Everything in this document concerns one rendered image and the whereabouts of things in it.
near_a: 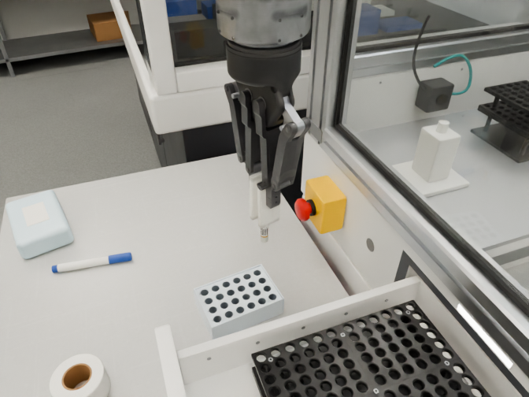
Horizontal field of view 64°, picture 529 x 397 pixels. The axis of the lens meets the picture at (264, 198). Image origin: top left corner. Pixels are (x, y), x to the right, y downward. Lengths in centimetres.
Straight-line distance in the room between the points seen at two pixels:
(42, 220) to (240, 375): 52
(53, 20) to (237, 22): 407
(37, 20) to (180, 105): 342
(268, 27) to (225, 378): 41
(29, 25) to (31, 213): 358
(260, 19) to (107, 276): 57
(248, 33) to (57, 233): 60
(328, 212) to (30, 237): 54
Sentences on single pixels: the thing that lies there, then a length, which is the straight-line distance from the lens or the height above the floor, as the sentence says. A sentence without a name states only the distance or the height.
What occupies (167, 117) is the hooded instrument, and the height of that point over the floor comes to 85.
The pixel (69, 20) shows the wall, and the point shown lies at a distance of 445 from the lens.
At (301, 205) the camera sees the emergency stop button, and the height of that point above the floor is 89.
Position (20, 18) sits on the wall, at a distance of 443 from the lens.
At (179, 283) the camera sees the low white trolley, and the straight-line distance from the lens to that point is 78.
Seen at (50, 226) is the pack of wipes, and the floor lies 80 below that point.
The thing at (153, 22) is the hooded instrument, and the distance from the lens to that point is 102.
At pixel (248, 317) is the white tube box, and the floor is 79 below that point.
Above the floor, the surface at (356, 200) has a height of 92.
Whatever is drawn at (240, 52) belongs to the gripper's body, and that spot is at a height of 121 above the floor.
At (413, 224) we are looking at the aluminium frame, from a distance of 57.
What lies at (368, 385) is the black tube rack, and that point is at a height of 90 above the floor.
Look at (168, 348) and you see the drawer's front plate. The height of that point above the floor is 93.
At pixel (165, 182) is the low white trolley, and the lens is 101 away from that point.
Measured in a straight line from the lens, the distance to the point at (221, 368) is 58.
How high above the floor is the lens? 134
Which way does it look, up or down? 38 degrees down
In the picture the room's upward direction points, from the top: straight up
